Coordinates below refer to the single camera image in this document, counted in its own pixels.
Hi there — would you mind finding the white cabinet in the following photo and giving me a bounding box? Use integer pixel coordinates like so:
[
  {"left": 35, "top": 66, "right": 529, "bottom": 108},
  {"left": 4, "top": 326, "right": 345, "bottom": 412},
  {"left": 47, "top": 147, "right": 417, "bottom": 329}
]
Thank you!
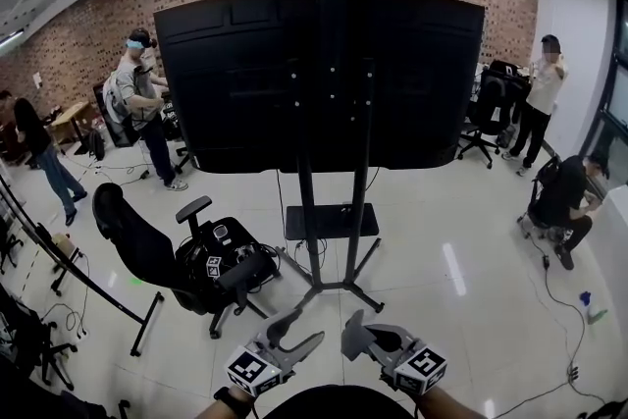
[{"left": 588, "top": 183, "right": 628, "bottom": 271}]

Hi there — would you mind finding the black mesh office chair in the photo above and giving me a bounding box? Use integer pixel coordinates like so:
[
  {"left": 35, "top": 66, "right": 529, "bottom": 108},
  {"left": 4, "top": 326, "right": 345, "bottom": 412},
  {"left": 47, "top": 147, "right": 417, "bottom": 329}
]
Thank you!
[{"left": 91, "top": 183, "right": 284, "bottom": 340}]

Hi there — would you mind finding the long ceiling light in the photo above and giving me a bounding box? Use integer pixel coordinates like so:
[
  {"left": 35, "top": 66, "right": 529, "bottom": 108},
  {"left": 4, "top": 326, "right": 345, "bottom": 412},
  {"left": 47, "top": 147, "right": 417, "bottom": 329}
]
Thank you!
[{"left": 0, "top": 28, "right": 26, "bottom": 50}]

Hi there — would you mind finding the black TV stand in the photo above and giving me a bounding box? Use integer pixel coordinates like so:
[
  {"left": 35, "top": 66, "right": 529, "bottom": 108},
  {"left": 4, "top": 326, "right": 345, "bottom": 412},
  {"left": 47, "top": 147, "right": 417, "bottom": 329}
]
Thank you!
[{"left": 274, "top": 0, "right": 385, "bottom": 315}]

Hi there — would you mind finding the dark glass door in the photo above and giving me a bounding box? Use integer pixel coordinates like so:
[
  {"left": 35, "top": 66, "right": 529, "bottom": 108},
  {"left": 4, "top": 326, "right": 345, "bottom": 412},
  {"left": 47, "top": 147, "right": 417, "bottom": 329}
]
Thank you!
[{"left": 581, "top": 0, "right": 628, "bottom": 192}]

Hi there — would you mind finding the small wooden table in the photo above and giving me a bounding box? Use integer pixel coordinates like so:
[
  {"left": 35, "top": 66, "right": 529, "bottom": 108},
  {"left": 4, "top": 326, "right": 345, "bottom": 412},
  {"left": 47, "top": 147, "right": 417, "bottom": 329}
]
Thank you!
[{"left": 48, "top": 100, "right": 97, "bottom": 146}]

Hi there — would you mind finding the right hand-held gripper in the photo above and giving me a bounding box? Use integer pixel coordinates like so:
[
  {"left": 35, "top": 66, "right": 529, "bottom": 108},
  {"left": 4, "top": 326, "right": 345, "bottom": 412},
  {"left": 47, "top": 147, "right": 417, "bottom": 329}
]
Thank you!
[{"left": 365, "top": 322, "right": 449, "bottom": 395}]

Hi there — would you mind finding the person's black shirt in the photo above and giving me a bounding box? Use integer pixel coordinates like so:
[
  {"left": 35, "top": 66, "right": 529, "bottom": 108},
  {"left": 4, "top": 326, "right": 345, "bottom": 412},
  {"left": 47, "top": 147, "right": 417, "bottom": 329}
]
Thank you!
[{"left": 259, "top": 385, "right": 418, "bottom": 419}]

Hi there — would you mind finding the black wristband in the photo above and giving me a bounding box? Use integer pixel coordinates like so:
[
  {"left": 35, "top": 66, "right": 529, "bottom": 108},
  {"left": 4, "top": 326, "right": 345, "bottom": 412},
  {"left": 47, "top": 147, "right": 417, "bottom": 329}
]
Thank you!
[{"left": 213, "top": 386, "right": 256, "bottom": 418}]

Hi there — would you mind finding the blue and green spray bottle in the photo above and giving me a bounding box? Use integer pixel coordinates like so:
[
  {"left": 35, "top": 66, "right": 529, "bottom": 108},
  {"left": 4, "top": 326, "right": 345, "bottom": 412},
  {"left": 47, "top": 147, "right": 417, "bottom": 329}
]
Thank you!
[{"left": 578, "top": 291, "right": 609, "bottom": 326}]

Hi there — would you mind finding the beige box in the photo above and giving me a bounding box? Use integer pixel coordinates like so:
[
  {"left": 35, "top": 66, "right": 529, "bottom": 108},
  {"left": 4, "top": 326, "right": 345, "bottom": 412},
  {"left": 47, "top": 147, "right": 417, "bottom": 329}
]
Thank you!
[{"left": 51, "top": 233, "right": 80, "bottom": 261}]

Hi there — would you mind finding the small wheeled stool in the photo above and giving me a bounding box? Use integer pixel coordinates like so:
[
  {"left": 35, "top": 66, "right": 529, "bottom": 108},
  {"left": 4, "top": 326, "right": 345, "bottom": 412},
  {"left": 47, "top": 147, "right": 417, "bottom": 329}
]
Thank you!
[{"left": 516, "top": 210, "right": 558, "bottom": 241}]

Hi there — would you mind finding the black electronic equipment bundle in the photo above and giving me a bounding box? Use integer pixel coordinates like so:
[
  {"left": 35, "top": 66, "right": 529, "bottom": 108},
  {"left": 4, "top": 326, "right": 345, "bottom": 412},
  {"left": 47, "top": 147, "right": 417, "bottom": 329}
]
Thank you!
[{"left": 176, "top": 218, "right": 276, "bottom": 281}]

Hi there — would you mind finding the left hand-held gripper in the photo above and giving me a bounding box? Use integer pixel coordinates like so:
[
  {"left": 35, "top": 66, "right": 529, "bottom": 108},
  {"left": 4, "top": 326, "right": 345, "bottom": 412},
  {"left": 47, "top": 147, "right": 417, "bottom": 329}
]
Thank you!
[{"left": 224, "top": 307, "right": 327, "bottom": 398}]

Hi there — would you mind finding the person's right forearm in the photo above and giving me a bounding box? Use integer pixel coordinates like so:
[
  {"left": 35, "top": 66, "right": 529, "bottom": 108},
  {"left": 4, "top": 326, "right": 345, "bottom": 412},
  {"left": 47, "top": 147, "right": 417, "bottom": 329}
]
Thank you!
[{"left": 416, "top": 387, "right": 472, "bottom": 419}]

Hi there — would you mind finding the black swivel chair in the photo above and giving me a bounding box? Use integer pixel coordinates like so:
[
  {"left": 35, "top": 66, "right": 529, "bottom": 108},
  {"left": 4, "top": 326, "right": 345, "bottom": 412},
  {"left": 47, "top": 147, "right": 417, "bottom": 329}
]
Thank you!
[{"left": 0, "top": 284, "right": 79, "bottom": 392}]

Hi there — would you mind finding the large black television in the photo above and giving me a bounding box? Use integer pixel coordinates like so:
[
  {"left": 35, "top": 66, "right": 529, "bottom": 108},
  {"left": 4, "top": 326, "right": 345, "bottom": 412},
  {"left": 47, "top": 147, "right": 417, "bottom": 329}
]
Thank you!
[{"left": 152, "top": 0, "right": 487, "bottom": 175}]

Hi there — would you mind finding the black floor cable with adapter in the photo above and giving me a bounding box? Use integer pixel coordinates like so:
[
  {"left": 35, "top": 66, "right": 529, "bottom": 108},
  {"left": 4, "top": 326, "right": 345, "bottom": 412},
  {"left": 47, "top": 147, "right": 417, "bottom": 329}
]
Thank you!
[
  {"left": 63, "top": 151, "right": 153, "bottom": 187},
  {"left": 532, "top": 210, "right": 595, "bottom": 403}
]

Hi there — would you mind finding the person's left forearm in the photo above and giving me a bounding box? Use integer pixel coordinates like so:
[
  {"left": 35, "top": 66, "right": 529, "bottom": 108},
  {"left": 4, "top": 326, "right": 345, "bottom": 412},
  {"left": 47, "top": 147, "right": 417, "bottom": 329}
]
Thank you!
[{"left": 193, "top": 390, "right": 256, "bottom": 419}]

